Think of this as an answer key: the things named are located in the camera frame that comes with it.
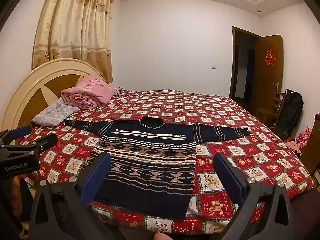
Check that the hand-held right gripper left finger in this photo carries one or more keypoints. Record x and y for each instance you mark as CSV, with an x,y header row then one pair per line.
x,y
97,175

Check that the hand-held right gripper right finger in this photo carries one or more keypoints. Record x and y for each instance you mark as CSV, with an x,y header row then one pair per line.
x,y
228,177

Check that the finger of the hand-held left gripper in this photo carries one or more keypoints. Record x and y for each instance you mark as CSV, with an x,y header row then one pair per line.
x,y
43,141
20,131

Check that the dark blue patterned sweater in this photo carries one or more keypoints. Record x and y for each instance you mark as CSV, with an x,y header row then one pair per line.
x,y
150,165

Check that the person's right hand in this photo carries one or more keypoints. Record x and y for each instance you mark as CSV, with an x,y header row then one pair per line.
x,y
157,236

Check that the pale floral pillow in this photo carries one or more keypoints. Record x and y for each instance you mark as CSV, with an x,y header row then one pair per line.
x,y
52,115

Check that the red bear-print bedspread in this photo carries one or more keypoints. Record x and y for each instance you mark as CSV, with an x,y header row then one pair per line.
x,y
250,155

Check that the cream and brown headboard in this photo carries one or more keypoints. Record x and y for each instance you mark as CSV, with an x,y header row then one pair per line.
x,y
30,85

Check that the pink folded quilt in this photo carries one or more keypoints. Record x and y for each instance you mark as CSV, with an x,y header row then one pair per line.
x,y
87,92

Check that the wooden chair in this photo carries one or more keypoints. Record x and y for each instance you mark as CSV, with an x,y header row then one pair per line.
x,y
268,112

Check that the brown wooden cabinet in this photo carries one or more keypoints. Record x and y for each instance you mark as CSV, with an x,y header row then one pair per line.
x,y
311,155

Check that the striped pillow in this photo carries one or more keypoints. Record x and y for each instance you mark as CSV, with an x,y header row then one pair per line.
x,y
120,90

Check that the black bag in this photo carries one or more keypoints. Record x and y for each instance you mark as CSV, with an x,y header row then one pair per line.
x,y
290,112

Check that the brown wooden door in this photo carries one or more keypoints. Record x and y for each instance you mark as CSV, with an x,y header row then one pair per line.
x,y
267,85

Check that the beige floral curtain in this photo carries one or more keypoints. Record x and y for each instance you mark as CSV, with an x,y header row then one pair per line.
x,y
75,30

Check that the red paper door decoration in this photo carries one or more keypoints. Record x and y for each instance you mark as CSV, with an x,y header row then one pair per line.
x,y
270,58

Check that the dark wooden door frame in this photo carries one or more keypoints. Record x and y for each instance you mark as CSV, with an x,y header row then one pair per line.
x,y
233,55

